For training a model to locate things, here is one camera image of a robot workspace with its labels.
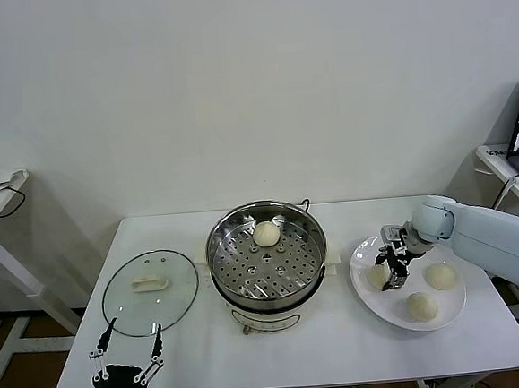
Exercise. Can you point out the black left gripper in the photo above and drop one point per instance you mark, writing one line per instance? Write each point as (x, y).
(117, 382)

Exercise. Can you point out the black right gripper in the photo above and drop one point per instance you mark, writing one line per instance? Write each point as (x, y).
(403, 249)

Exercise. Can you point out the white steamed baozi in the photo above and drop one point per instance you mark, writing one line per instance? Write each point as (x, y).
(422, 307)
(440, 276)
(376, 278)
(267, 233)

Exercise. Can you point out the round glass pot lid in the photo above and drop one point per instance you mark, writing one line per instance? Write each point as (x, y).
(124, 303)

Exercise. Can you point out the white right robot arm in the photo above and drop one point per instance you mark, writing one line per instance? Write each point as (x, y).
(492, 238)

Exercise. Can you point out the stainless steel steamer basket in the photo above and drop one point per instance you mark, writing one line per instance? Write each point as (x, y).
(292, 272)

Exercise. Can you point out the white round plate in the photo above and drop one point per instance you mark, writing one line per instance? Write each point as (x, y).
(371, 302)

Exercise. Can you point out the white side table with laptop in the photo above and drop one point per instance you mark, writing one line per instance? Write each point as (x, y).
(483, 156)

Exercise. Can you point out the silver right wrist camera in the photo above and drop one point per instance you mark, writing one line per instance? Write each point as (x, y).
(392, 232)

